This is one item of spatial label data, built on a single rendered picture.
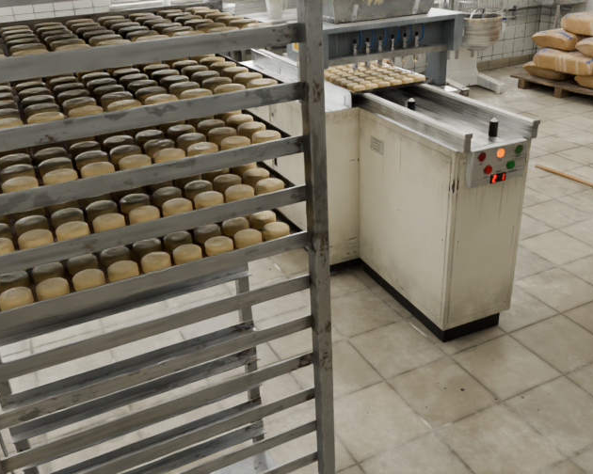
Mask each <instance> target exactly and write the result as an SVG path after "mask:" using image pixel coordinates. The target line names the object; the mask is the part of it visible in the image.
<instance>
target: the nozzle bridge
mask: <svg viewBox="0 0 593 474"><path fill-rule="evenodd" d="M421 23H423V25H424V36H423V38H422V39H421V40H420V41H419V47H414V36H415V31H418V32H419V34H418V36H419V39H420V38H421V37H422V33H423V27H422V25H421ZM409 24H410V25H411V29H412V32H411V39H410V41H409V42H408V43H407V49H403V48H402V38H403V33H407V40H409V36H410V27H409ZM463 24H464V13H463V12H457V11H452V10H445V9H439V8H431V10H429V12H428V13H427V14H420V15H412V16H404V17H396V18H388V19H379V20H372V21H363V22H355V23H347V24H332V23H328V22H323V43H324V70H327V69H328V68H329V67H334V66H341V65H347V64H354V63H361V62H367V61H374V60H380V59H387V58H394V57H400V56H407V55H419V54H426V55H425V76H426V77H430V78H433V79H434V82H433V83H432V85H435V86H438V87H440V86H445V83H446V67H447V52H448V50H450V51H458V50H461V49H462V37H463ZM397 26H398V27H399V40H398V42H397V43H396V44H395V45H394V51H391V50H390V40H391V34H394V38H395V42H396V41H397V37H398V29H397ZM384 27H386V29H387V40H386V43H385V45H384V46H382V52H381V53H379V52H378V51H377V50H378V48H377V41H378V36H382V40H383V41H382V44H383V43H384V41H385V29H384ZM371 29H373V30H374V34H375V37H374V44H373V46H372V47H371V48H370V54H366V53H365V42H366V38H369V41H370V46H371V44H372V41H373V32H372V30H371ZM359 31H360V32H361V46H360V48H359V49H358V52H357V55H352V54H353V53H352V45H353V39H356V40H357V45H358V47H359V44H360V33H359ZM287 57H288V58H290V59H292V60H294V61H296V70H297V80H298V81H300V75H299V54H298V42H297V43H290V44H287Z"/></svg>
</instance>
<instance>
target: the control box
mask: <svg viewBox="0 0 593 474"><path fill-rule="evenodd" d="M527 141H528V140H527V139H524V138H517V139H512V140H507V141H504V142H499V143H494V144H489V145H486V146H481V147H476V148H471V151H470V152H467V162H466V174H465V185H464V186H466V187H467V188H469V189H471V188H474V187H478V186H483V185H487V184H491V183H494V181H495V180H493V178H492V177H493V175H496V178H495V176H494V178H495V179H496V181H495V182H502V181H501V180H500V179H501V174H502V173H504V174H505V175H504V179H503V181H506V180H510V179H514V178H518V177H522V176H523V171H524V164H525V156H526V149H527ZM518 145H522V151H521V152H520V153H516V152H515V150H516V147H517V146H518ZM500 149H503V150H505V154H504V156H503V157H501V158H499V157H498V156H497V152H498V150H500ZM483 152H484V153H485V154H486V159H485V160H484V161H483V162H480V161H479V160H478V157H479V155H480V154H481V153H483ZM509 161H514V162H515V166H514V167H513V168H512V169H509V168H508V167H507V164H508V162H509ZM486 166H491V167H492V171H491V173H490V174H486V173H485V168H486ZM492 180H493V181H492Z"/></svg>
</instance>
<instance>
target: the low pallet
mask: <svg viewBox="0 0 593 474"><path fill-rule="evenodd" d="M510 77H513V78H517V79H519V82H518V88H520V89H527V88H531V87H539V86H544V85H545V86H549V87H554V94H553V96H554V97H555V98H559V99H561V98H565V97H569V96H573V95H578V94H582V93H583V94H586V95H592V96H593V88H589V87H583V86H581V85H579V83H578V82H577V81H576V80H575V79H574V78H570V79H566V80H561V81H558V80H553V79H548V78H543V77H538V76H534V75H532V74H530V73H529V72H525V73H516V74H511V75H510Z"/></svg>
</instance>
